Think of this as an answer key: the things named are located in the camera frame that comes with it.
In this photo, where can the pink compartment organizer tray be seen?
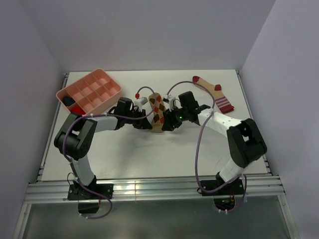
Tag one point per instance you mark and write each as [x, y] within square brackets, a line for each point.
[93, 92]

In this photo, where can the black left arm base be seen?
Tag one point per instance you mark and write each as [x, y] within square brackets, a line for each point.
[89, 203]

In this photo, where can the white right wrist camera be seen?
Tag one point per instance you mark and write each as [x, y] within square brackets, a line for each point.
[168, 98]

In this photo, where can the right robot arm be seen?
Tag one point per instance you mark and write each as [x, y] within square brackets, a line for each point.
[245, 142]

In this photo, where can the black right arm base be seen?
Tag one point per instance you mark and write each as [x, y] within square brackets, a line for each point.
[226, 198]

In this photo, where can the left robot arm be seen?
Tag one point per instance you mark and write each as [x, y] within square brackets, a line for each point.
[76, 134]

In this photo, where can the red rolled sock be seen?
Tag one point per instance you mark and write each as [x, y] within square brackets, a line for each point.
[78, 110]

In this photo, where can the dark teal rolled sock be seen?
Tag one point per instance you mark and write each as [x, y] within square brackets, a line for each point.
[68, 101]

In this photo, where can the tan argyle sock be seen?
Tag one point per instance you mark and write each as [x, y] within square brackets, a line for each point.
[155, 101]

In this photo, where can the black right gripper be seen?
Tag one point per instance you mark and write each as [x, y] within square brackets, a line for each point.
[169, 120]

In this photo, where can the tan maroon striped sock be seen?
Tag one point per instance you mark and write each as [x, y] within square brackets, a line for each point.
[220, 99]

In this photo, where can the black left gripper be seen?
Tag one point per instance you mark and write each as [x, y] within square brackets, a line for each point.
[143, 124]

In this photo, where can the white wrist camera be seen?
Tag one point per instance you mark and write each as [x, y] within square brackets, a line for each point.
[141, 101]
[168, 98]

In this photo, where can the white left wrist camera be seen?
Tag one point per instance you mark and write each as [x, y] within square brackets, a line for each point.
[141, 101]

